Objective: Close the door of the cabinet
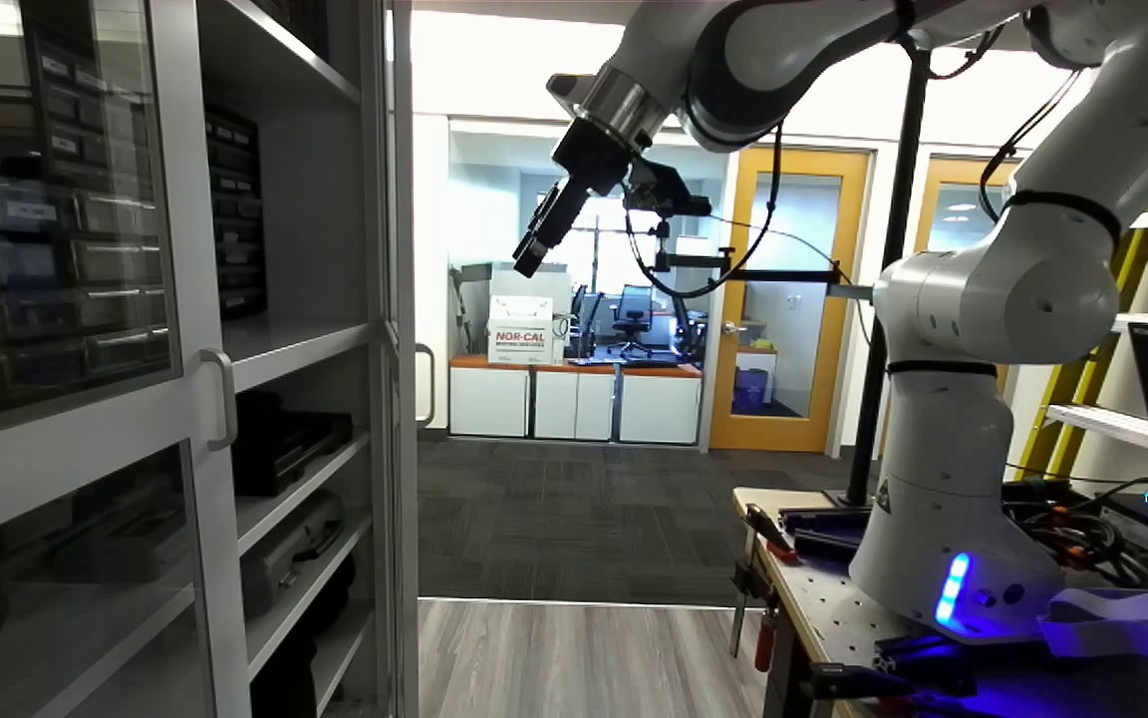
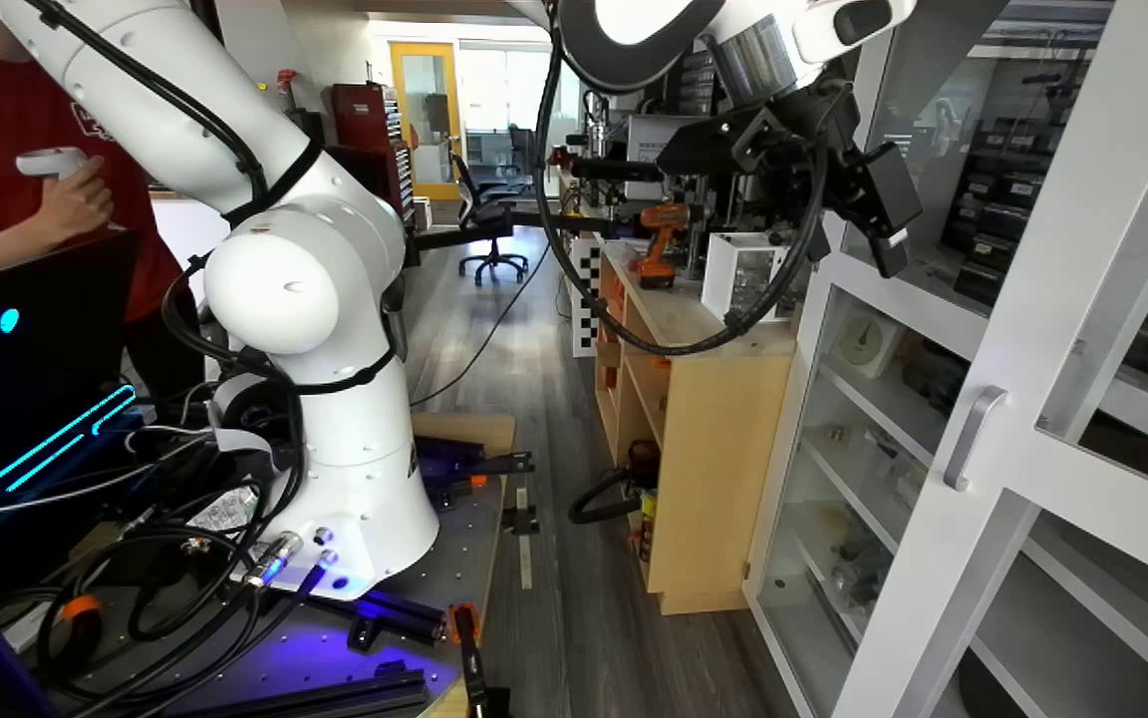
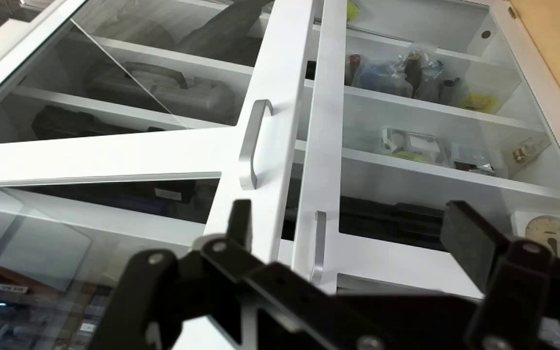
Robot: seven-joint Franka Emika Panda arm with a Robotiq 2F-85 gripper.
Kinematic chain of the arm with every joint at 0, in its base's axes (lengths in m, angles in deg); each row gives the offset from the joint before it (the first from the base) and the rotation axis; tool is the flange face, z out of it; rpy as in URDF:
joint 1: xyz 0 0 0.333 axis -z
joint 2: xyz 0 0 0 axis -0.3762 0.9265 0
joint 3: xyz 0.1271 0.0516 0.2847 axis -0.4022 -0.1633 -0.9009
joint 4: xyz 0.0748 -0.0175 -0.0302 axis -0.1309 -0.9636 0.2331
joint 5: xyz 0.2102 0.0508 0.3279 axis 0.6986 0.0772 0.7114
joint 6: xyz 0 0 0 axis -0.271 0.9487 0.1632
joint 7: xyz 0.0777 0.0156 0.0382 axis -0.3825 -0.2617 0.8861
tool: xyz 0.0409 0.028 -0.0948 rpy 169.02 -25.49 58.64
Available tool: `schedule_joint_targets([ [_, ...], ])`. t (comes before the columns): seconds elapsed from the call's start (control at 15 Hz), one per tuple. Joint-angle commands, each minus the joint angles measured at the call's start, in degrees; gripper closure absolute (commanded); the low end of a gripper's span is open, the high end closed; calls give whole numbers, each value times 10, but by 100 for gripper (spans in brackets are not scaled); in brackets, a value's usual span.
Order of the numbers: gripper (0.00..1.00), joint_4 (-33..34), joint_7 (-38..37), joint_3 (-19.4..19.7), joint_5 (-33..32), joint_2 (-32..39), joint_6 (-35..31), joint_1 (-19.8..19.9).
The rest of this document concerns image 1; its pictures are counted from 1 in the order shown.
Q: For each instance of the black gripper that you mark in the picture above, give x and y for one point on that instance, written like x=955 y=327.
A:
x=594 y=161

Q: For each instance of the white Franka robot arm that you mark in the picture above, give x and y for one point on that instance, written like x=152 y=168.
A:
x=997 y=291

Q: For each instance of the white low cabinet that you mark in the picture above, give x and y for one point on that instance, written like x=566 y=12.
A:
x=660 y=407
x=576 y=405
x=489 y=400

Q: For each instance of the white shelf cabinet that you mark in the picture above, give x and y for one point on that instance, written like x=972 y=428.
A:
x=315 y=242

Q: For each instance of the orange framed glass door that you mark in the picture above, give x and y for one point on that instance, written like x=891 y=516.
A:
x=927 y=202
x=785 y=430

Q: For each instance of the white box red label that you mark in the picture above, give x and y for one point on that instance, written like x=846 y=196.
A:
x=519 y=327

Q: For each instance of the blue machine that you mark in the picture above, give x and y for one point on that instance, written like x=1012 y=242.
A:
x=627 y=324

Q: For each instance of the blue bin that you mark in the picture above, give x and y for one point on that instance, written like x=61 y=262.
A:
x=749 y=385

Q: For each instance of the tall black box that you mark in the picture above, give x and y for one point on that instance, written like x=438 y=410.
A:
x=235 y=211

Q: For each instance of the black flat device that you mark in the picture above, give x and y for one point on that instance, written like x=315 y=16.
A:
x=287 y=438

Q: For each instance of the black vertical pole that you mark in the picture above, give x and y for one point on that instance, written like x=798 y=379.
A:
x=914 y=161

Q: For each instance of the black flat box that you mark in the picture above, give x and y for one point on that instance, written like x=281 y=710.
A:
x=826 y=530

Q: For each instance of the grey flat device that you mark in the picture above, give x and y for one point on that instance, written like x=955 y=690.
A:
x=292 y=553

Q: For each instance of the wooden perforated work table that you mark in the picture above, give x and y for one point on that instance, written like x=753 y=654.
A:
x=814 y=614

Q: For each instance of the dark drawer organizer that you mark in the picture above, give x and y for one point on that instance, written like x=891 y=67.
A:
x=58 y=266

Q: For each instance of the black bulky case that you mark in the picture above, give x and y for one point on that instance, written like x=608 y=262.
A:
x=301 y=663

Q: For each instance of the yellow ladder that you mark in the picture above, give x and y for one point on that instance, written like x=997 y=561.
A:
x=1105 y=371

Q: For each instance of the white crumpled sheet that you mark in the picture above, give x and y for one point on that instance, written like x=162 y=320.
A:
x=1134 y=603

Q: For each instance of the black stand camera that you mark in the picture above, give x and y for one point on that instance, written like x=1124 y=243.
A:
x=687 y=203

